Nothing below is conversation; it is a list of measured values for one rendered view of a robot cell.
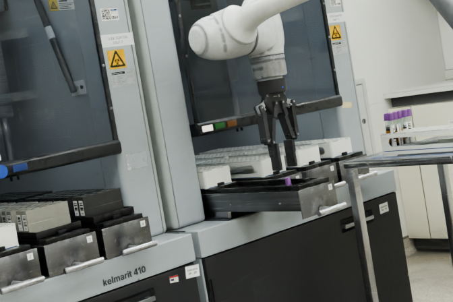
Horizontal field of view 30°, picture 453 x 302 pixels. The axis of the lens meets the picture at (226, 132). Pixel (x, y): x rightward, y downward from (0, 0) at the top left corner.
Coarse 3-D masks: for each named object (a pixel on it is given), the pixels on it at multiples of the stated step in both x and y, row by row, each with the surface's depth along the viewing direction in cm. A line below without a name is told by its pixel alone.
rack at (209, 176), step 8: (200, 168) 241; (208, 168) 236; (216, 168) 232; (224, 168) 234; (200, 176) 230; (208, 176) 230; (216, 176) 232; (224, 176) 234; (200, 184) 230; (208, 184) 229; (216, 184) 231
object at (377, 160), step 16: (352, 160) 235; (368, 160) 229; (384, 160) 224; (400, 160) 220; (416, 160) 217; (432, 160) 213; (448, 160) 209; (352, 176) 234; (448, 176) 263; (352, 192) 235; (448, 192) 262; (352, 208) 236; (448, 208) 262; (448, 224) 263; (368, 240) 236; (448, 240) 264; (368, 256) 236; (368, 272) 235; (368, 288) 236
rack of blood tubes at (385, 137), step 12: (396, 132) 229; (408, 132) 225; (420, 132) 222; (432, 132) 219; (444, 132) 216; (384, 144) 231; (408, 144) 229; (420, 144) 224; (432, 144) 219; (444, 144) 217
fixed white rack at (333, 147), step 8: (280, 144) 278; (296, 144) 267; (304, 144) 262; (312, 144) 260; (320, 144) 257; (328, 144) 255; (336, 144) 256; (344, 144) 259; (320, 152) 271; (328, 152) 256; (336, 152) 256
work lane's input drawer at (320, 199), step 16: (208, 192) 227; (224, 192) 223; (240, 192) 218; (256, 192) 214; (272, 192) 208; (288, 192) 204; (304, 192) 203; (320, 192) 207; (208, 208) 227; (224, 208) 222; (240, 208) 218; (256, 208) 213; (272, 208) 209; (288, 208) 205; (304, 208) 203; (320, 208) 206; (336, 208) 204
